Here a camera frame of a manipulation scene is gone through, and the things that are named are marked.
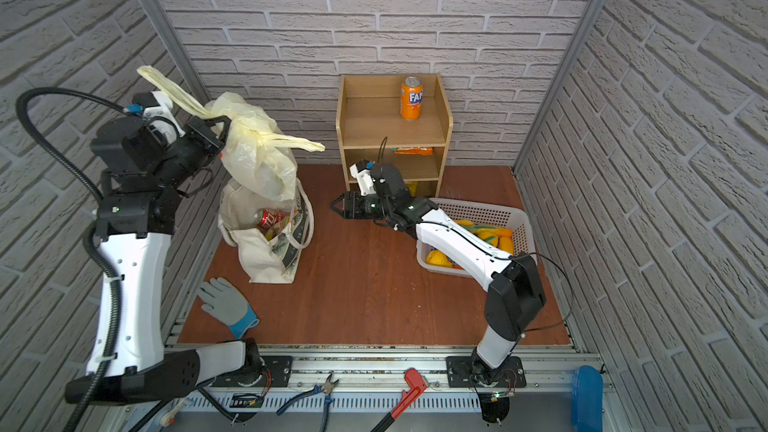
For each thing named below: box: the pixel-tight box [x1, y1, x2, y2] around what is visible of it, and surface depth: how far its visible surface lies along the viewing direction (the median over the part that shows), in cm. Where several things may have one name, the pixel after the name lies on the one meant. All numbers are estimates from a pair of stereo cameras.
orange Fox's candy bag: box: [393, 147, 434, 155], surface depth 102 cm
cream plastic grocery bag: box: [137, 66, 325, 202], surface depth 60 cm
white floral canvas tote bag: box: [218, 180, 315, 284], surface depth 84 cm
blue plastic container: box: [571, 365, 603, 432], surface depth 71 cm
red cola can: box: [258, 208, 287, 230], surface depth 94 cm
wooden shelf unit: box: [336, 74, 453, 198], surface depth 93 cm
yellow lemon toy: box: [425, 250, 453, 268], surface depth 89 cm
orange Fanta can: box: [400, 76, 424, 120], surface depth 85 cm
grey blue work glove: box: [196, 277, 260, 339], surface depth 85 cm
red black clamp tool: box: [370, 368, 428, 432], surface depth 71 cm
